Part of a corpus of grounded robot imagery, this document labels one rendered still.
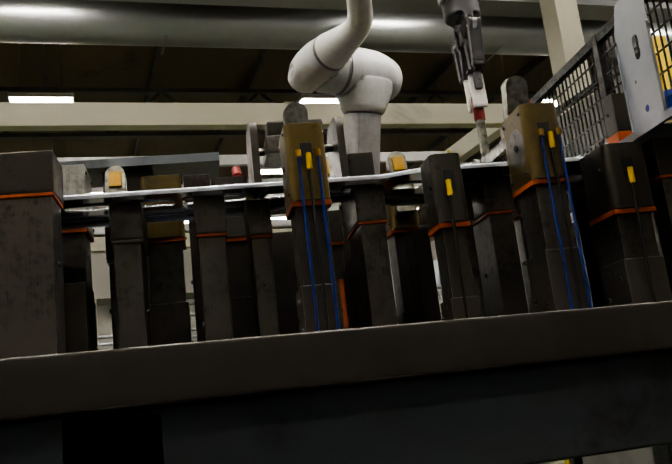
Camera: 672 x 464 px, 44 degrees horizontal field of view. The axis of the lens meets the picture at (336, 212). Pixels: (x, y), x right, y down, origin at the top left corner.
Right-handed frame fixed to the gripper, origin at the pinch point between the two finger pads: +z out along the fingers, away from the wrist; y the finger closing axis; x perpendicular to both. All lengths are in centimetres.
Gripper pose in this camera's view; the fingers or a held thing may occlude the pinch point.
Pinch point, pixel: (475, 93)
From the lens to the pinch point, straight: 168.1
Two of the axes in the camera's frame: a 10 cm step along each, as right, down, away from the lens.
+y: 1.4, -2.7, -9.5
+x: 9.8, -0.8, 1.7
